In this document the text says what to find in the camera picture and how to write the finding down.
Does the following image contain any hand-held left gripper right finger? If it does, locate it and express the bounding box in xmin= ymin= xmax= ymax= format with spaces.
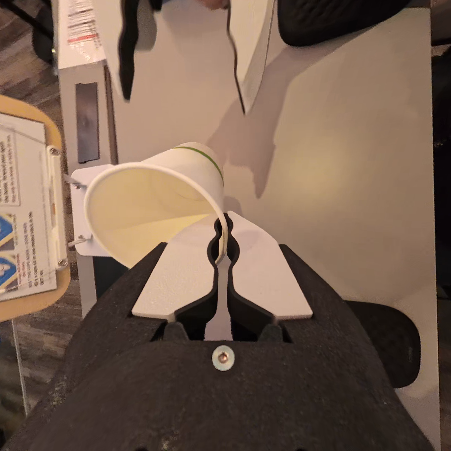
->
xmin=225 ymin=211 xmax=314 ymax=342

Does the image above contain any black sign stand with pole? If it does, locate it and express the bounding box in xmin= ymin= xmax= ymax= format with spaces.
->
xmin=32 ymin=0 xmax=55 ymax=64

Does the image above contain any printed instruction sheet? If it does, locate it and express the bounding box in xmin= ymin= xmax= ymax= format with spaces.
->
xmin=0 ymin=113 xmax=58 ymax=302

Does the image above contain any paper sheet in plastic sleeve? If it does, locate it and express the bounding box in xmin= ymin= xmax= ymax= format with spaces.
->
xmin=56 ymin=0 xmax=108 ymax=69

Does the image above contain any white green-banded paper cup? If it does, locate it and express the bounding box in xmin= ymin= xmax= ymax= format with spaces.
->
xmin=83 ymin=142 xmax=226 ymax=269

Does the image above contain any wooden document stand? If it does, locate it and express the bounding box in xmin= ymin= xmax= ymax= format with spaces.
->
xmin=0 ymin=94 xmax=71 ymax=322

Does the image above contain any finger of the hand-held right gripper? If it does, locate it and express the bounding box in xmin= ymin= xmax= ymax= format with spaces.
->
xmin=91 ymin=0 xmax=163 ymax=103
xmin=225 ymin=0 xmax=277 ymax=115

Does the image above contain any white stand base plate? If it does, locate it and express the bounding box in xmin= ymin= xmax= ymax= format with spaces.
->
xmin=70 ymin=164 xmax=117 ymax=257

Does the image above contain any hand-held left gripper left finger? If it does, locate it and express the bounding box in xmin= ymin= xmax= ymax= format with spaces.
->
xmin=131 ymin=217 xmax=220 ymax=340

